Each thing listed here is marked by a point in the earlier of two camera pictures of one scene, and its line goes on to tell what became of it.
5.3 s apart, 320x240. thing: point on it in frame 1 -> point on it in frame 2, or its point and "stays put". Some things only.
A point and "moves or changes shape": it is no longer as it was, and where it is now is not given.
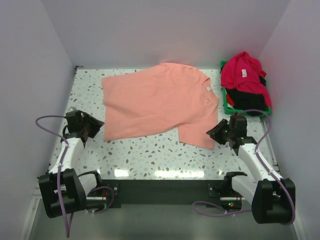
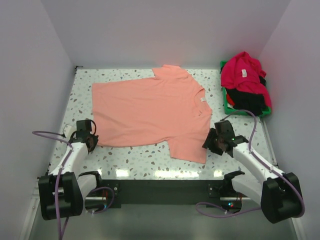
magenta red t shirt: x=245 y=73 stays put
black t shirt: x=243 y=100 stays put
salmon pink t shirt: x=166 y=99 moves or changes shape
